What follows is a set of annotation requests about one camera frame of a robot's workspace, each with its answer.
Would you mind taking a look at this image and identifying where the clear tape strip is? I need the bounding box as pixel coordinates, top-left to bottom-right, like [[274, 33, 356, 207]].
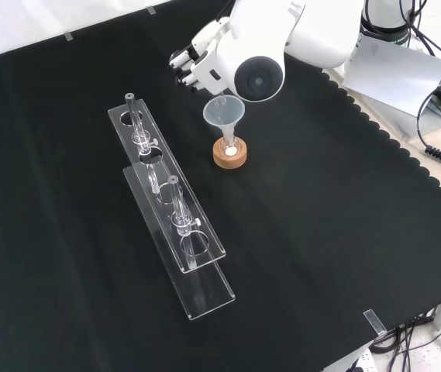
[[363, 308, 388, 336]]

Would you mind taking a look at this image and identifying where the clear acrylic funnel stand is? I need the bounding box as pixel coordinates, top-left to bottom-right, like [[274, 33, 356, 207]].
[[107, 92, 237, 322]]

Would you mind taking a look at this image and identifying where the cork ring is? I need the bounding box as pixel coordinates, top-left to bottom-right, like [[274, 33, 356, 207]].
[[212, 137, 250, 170]]

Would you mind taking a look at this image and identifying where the white power strip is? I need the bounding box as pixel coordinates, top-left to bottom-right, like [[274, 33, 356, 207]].
[[343, 347, 377, 372]]

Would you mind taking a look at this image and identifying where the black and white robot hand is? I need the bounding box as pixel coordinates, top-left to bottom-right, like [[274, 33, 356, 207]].
[[168, 17, 240, 95]]

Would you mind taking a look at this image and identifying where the clear plastic funnel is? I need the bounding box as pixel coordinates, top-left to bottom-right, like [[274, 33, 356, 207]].
[[202, 96, 246, 145]]

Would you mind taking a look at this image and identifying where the pale board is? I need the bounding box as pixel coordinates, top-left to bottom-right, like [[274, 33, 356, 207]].
[[342, 33, 441, 117]]

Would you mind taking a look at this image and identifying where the small round-bottom glass flask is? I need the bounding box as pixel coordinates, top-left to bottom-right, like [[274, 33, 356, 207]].
[[219, 129, 240, 158]]

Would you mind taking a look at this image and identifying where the black cloth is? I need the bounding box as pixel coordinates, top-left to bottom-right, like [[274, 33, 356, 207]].
[[0, 0, 441, 372]]

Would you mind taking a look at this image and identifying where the black cable bundle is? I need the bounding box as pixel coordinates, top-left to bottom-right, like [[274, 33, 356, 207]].
[[369, 298, 441, 372]]

